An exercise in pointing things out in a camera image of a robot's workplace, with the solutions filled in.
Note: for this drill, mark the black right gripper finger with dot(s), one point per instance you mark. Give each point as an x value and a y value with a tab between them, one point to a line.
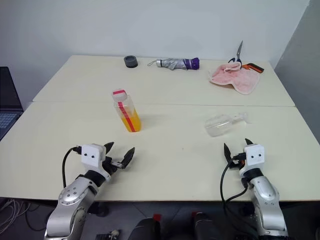
248	142
227	153

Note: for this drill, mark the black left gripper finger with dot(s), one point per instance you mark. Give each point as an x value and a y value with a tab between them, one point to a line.
128	157
109	147

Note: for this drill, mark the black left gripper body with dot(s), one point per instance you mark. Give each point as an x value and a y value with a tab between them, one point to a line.
109	167

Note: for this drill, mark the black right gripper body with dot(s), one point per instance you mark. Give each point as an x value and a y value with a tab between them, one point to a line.
238	163

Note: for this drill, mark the clear wine glass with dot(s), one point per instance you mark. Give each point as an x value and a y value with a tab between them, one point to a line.
218	125

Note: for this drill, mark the orange juice bottle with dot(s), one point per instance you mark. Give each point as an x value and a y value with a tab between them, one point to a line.
130	120

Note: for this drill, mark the white pink-striped bottle cap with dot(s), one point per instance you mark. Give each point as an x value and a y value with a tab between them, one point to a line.
119	94

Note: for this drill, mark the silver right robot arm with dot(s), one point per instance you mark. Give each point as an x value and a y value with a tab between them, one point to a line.
265	197

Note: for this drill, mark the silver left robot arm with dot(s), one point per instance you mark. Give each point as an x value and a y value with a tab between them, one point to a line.
75	197

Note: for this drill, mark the pink towel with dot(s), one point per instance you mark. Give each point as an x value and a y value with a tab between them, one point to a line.
235	77

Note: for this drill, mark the small black floor device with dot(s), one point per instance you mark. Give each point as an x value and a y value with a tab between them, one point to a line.
108	235

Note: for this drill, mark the dark rounded shape with red tab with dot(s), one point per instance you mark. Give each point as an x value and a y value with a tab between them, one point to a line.
145	230

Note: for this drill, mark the orange and black hand tool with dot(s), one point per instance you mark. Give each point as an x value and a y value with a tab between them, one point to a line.
253	67

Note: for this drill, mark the dark grey round container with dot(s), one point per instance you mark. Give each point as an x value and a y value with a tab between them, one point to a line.
130	61

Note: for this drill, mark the folded grey purple umbrella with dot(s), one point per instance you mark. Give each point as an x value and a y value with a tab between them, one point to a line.
175	63

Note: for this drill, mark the dark laptop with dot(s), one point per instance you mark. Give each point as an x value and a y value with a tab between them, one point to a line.
8	100

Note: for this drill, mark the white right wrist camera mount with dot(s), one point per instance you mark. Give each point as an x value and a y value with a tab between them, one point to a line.
255	156

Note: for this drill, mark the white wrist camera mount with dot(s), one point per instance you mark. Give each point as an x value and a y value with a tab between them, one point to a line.
255	156
90	156

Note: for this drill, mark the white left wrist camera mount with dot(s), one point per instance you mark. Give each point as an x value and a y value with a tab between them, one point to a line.
90	156

